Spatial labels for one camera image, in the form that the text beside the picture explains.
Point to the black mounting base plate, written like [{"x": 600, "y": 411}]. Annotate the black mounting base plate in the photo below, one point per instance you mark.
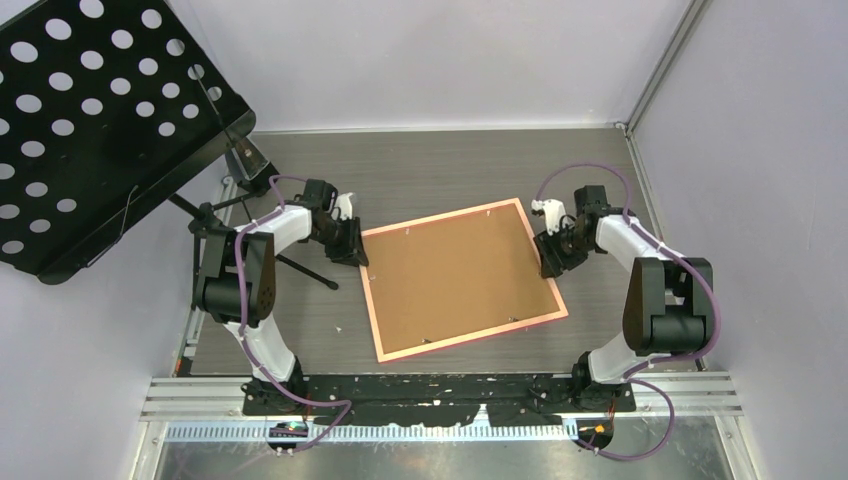
[{"x": 437, "y": 400}]

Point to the black perforated music stand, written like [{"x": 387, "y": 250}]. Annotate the black perforated music stand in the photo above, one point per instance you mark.
[{"x": 108, "y": 108}]

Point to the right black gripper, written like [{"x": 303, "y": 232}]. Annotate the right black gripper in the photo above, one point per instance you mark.
[{"x": 549, "y": 253}]

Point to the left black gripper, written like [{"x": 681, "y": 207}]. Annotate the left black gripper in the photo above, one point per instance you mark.
[{"x": 351, "y": 251}]

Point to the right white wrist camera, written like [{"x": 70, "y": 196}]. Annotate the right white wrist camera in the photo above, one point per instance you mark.
[{"x": 554, "y": 214}]

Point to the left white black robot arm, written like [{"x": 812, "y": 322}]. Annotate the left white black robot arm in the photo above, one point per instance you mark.
[{"x": 236, "y": 282}]

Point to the aluminium rail front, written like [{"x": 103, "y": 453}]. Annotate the aluminium rail front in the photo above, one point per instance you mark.
[{"x": 212, "y": 398}]

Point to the aluminium corner profile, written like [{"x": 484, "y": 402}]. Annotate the aluminium corner profile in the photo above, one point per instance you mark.
[{"x": 684, "y": 29}]

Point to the brown backing board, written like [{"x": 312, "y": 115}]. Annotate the brown backing board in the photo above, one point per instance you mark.
[{"x": 457, "y": 278}]

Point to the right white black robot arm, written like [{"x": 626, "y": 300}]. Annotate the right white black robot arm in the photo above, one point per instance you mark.
[{"x": 667, "y": 312}]

